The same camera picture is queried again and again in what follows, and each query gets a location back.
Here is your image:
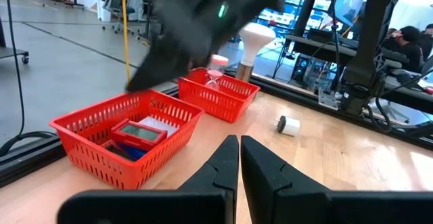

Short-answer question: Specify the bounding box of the red digital timer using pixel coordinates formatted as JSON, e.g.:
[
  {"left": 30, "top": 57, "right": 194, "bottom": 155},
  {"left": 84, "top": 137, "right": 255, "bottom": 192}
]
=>
[{"left": 110, "top": 118, "right": 169, "bottom": 152}]

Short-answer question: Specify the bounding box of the black post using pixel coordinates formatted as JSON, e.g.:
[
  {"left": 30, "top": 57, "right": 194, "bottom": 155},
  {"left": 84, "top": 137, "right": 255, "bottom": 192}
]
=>
[{"left": 290, "top": 0, "right": 323, "bottom": 39}]

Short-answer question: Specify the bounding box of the white plug adapter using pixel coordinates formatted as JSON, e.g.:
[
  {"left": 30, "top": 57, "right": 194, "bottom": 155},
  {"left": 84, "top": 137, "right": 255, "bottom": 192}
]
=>
[{"left": 273, "top": 114, "right": 301, "bottom": 137}]

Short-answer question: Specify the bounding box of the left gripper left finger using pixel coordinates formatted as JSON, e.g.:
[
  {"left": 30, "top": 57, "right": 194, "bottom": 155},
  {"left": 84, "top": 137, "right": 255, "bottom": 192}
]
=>
[{"left": 177, "top": 134, "right": 241, "bottom": 224}]

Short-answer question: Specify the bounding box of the computer monitor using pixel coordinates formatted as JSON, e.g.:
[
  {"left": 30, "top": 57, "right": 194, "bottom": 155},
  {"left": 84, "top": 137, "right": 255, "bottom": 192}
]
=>
[{"left": 333, "top": 0, "right": 370, "bottom": 28}]

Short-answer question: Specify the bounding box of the red plastic basket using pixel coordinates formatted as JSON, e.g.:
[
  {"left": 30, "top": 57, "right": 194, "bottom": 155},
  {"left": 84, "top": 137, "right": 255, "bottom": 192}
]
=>
[
  {"left": 49, "top": 89, "right": 205, "bottom": 191},
  {"left": 177, "top": 67, "right": 261, "bottom": 123}
]

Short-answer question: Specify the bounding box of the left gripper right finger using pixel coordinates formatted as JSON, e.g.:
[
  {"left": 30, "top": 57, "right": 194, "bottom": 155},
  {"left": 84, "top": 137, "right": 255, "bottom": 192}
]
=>
[{"left": 240, "top": 135, "right": 332, "bottom": 224}]

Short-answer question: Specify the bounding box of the black coiled cable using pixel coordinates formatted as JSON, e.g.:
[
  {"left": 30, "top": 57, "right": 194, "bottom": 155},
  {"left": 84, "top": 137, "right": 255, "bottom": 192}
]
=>
[{"left": 0, "top": 0, "right": 58, "bottom": 158}]

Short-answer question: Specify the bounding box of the white bulb lamp metal base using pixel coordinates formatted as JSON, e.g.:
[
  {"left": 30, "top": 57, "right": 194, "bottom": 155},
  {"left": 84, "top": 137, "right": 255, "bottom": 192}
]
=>
[{"left": 234, "top": 22, "right": 277, "bottom": 83}]

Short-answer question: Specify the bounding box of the black wheeled cart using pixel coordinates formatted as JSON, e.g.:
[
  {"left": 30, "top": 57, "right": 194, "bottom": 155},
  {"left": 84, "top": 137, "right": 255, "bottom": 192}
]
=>
[{"left": 0, "top": 16, "right": 30, "bottom": 66}]

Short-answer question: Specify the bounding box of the office desk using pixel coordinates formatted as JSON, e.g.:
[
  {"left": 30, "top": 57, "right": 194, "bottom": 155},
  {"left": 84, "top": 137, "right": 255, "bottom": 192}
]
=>
[{"left": 286, "top": 33, "right": 403, "bottom": 70}]

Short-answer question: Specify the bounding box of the blue digital timer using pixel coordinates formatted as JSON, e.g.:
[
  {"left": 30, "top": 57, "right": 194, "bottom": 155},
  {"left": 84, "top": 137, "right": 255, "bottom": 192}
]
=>
[{"left": 116, "top": 142, "right": 150, "bottom": 161}]

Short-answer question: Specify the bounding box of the yellow cable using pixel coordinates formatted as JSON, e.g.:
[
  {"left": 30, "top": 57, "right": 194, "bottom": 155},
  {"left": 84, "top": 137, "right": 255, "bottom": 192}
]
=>
[{"left": 120, "top": 0, "right": 133, "bottom": 85}]

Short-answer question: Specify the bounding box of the pink sand hourglass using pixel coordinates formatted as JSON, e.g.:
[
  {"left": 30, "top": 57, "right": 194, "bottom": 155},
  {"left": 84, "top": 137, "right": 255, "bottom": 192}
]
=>
[{"left": 204, "top": 53, "right": 230, "bottom": 91}]

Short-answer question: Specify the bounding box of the white rectangular block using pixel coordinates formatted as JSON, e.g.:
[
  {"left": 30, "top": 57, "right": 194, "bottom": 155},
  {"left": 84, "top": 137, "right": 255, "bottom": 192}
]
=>
[{"left": 137, "top": 115, "right": 179, "bottom": 137}]

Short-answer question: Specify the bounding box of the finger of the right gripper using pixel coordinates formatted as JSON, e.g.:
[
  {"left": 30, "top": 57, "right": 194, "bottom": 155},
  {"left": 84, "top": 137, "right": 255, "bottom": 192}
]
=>
[{"left": 126, "top": 37, "right": 194, "bottom": 92}]

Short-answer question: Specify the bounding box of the office chair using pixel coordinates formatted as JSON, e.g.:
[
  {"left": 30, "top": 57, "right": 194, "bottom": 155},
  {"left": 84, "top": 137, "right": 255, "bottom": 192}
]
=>
[{"left": 101, "top": 0, "right": 137, "bottom": 35}]

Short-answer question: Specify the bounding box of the person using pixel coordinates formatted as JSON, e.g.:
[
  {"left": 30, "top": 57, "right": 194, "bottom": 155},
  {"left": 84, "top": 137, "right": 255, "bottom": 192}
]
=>
[
  {"left": 418, "top": 22, "right": 433, "bottom": 62},
  {"left": 382, "top": 25, "right": 424, "bottom": 74}
]

